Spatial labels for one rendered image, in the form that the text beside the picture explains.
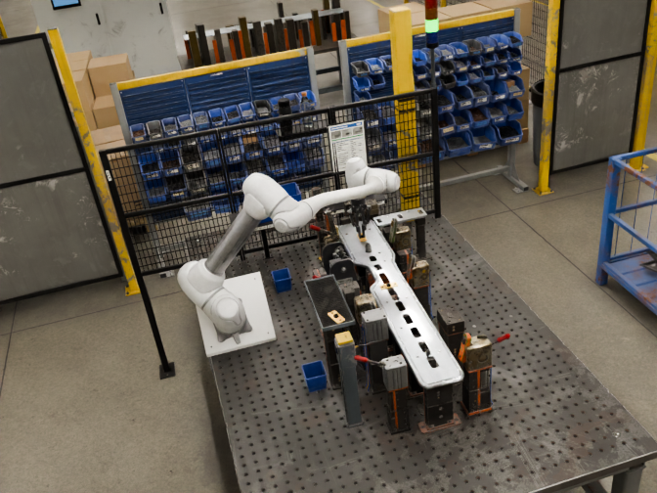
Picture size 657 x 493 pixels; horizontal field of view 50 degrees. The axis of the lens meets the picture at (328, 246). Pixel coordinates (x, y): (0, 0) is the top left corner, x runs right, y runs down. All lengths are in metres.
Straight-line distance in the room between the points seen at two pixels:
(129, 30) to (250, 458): 7.47
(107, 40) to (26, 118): 4.87
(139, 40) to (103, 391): 6.00
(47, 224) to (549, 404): 3.62
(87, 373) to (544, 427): 3.01
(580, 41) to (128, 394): 4.21
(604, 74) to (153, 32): 5.85
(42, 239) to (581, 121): 4.33
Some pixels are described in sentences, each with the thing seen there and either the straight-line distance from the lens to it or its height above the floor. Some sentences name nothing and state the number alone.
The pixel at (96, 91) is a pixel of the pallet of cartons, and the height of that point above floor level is 0.81.
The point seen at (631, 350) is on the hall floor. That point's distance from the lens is 4.64.
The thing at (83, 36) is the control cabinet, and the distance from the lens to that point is 9.79.
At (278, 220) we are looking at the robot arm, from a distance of 3.04.
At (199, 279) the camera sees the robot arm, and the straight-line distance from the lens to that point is 3.37.
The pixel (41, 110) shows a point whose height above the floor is 1.51.
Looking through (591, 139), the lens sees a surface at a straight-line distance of 6.40.
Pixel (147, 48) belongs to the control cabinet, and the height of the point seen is 0.63.
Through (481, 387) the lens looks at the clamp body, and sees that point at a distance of 3.04.
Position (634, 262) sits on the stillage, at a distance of 5.14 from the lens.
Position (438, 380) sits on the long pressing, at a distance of 2.82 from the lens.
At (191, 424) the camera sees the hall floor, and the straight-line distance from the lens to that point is 4.29.
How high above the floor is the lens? 2.90
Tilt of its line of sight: 31 degrees down
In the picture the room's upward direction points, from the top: 7 degrees counter-clockwise
